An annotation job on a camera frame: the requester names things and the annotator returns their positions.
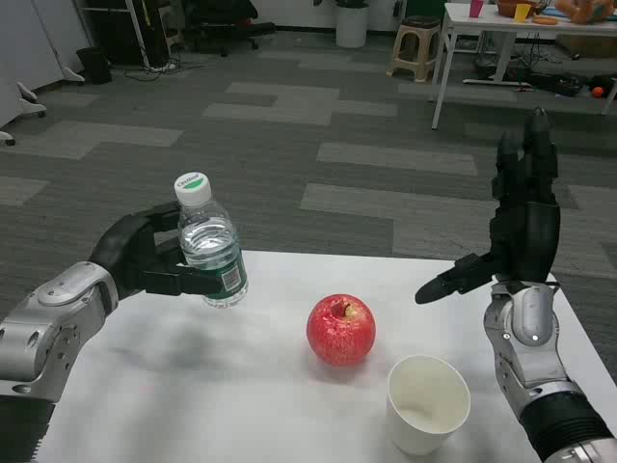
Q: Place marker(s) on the clear water bottle green label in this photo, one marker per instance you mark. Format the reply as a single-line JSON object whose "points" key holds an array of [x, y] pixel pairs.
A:
{"points": [[212, 241]]}

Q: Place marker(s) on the orange ball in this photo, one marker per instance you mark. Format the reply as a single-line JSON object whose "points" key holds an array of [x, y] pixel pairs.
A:
{"points": [[598, 92]]}

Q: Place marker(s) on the yellow cup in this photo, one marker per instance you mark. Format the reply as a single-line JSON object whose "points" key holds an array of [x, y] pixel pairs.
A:
{"points": [[521, 13]]}

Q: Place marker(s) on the white desk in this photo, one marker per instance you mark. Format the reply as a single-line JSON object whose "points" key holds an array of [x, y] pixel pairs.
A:
{"points": [[137, 29]]}

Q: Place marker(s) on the brown cardboard box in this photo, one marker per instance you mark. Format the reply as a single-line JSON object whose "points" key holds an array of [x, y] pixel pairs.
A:
{"points": [[593, 46]]}

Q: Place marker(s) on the white table with metal legs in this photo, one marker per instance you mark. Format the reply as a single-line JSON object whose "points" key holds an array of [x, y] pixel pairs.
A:
{"points": [[463, 21]]}

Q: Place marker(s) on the white partition panel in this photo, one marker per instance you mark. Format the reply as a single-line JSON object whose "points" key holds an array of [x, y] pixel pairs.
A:
{"points": [[6, 137], [19, 53], [53, 34]]}

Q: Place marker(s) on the orange plush toy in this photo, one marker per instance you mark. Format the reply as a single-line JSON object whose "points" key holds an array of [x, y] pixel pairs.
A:
{"points": [[583, 9]]}

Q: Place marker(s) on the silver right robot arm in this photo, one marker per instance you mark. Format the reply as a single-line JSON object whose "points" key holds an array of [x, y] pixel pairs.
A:
{"points": [[535, 357]]}

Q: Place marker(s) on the black office chair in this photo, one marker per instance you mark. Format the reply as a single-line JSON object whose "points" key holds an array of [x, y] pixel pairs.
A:
{"points": [[217, 21]]}

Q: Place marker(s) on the beige plastic stool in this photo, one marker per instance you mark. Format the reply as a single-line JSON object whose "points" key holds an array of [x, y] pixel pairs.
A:
{"points": [[417, 29]]}

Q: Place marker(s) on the white power strip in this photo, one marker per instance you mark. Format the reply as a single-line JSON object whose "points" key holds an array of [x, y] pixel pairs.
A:
{"points": [[159, 67]]}

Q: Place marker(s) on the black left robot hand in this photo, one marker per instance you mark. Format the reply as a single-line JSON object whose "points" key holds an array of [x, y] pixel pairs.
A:
{"points": [[125, 251]]}

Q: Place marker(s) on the pink cup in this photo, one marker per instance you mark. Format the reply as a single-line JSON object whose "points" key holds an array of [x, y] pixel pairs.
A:
{"points": [[477, 8]]}

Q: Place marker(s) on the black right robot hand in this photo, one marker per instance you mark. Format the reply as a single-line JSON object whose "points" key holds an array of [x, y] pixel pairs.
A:
{"points": [[528, 236]]}

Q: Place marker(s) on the white plant pot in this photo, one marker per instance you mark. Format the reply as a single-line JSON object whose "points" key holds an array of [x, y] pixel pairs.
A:
{"points": [[352, 26]]}

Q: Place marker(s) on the black equipment on floor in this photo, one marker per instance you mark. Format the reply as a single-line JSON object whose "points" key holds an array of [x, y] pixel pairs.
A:
{"points": [[556, 83]]}

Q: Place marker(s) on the white paper cup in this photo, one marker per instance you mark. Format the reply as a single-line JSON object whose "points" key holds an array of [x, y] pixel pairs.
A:
{"points": [[424, 405]]}

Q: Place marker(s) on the black cabinet under desk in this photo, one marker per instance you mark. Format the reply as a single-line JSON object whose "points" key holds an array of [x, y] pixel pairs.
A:
{"points": [[111, 29]]}

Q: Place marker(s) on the black waste bin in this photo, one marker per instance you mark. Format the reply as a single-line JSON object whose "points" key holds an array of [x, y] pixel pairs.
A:
{"points": [[94, 65]]}

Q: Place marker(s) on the red apple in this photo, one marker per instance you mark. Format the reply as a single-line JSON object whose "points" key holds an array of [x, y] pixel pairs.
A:
{"points": [[340, 333]]}

